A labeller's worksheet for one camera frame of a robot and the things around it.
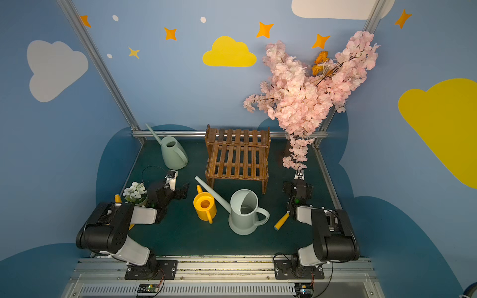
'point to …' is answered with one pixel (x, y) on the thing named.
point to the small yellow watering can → (205, 205)
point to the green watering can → (174, 156)
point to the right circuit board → (304, 289)
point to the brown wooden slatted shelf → (237, 154)
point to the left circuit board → (148, 288)
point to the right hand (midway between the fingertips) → (301, 180)
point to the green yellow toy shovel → (281, 222)
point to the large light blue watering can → (245, 215)
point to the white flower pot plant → (136, 194)
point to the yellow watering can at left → (118, 198)
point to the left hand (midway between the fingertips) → (179, 179)
